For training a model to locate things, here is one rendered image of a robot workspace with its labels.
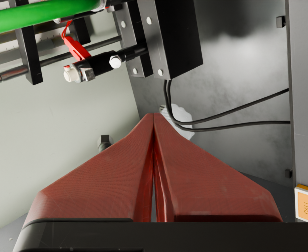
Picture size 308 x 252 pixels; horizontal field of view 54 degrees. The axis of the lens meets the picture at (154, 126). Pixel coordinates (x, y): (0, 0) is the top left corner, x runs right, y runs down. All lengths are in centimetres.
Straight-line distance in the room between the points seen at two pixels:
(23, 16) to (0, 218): 58
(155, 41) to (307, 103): 22
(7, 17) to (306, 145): 35
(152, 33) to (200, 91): 22
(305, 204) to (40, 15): 38
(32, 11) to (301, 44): 27
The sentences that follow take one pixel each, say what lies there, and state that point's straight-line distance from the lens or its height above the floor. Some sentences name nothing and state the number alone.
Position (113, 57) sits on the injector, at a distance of 44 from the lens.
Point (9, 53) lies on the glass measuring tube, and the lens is 66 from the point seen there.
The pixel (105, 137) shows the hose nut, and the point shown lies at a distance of 42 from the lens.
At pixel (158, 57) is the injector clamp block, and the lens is 47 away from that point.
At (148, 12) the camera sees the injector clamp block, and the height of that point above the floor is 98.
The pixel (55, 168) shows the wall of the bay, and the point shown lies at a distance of 76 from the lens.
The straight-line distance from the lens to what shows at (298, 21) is 37.
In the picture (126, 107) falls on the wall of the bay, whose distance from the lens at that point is 83.
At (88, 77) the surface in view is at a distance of 39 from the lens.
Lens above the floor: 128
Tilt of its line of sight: 33 degrees down
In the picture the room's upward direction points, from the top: 120 degrees counter-clockwise
